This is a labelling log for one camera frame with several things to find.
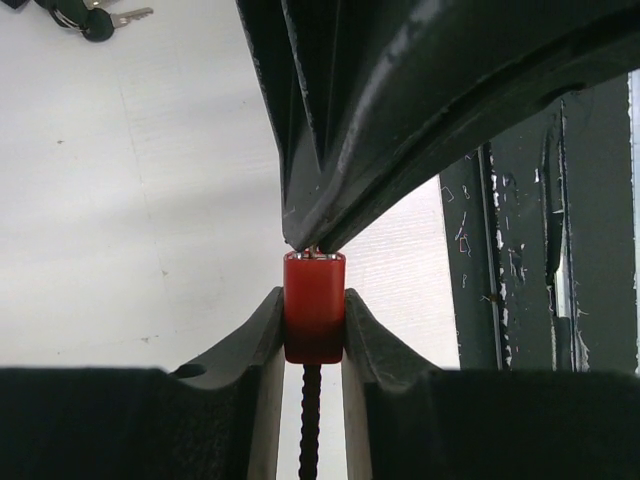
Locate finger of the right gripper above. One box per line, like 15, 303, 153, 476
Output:
237, 1, 425, 250
299, 1, 639, 250

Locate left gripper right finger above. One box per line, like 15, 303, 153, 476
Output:
342, 290, 639, 479

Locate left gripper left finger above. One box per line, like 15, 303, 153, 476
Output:
1, 288, 284, 479

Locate small red cable padlock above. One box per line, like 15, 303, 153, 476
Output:
283, 248, 346, 479

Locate black-headed keys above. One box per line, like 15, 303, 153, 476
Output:
36, 0, 154, 43

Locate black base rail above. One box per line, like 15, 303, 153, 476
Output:
440, 73, 639, 373

